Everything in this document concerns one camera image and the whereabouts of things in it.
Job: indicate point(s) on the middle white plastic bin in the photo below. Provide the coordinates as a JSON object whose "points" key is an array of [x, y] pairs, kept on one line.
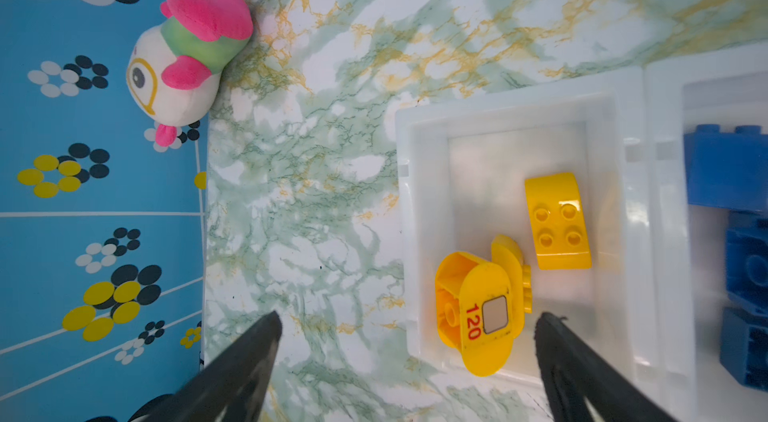
{"points": [[728, 88]]}

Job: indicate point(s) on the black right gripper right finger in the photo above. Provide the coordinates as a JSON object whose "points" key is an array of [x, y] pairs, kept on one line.
{"points": [[578, 381]]}

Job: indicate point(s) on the small dark blue brick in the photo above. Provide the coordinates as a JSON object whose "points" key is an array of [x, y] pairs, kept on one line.
{"points": [[743, 347]]}

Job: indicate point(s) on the left white plastic bin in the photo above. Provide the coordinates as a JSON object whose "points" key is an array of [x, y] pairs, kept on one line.
{"points": [[462, 167]]}

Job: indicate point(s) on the plush fish toy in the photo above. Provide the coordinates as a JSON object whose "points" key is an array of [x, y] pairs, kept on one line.
{"points": [[175, 68]]}

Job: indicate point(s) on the yellow curved brick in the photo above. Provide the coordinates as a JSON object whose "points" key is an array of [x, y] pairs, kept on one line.
{"points": [[557, 221]]}

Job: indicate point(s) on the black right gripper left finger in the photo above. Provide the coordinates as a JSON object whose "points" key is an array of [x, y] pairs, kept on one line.
{"points": [[233, 386]]}

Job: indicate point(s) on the yellow rounded plate brick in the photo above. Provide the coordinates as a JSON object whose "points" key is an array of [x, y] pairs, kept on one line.
{"points": [[473, 311]]}

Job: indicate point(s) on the blue square brick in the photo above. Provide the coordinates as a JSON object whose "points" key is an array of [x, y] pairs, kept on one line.
{"points": [[727, 169]]}

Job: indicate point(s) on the white plastic bin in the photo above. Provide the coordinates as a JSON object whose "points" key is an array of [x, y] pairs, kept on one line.
{"points": [[462, 167], [728, 88]]}

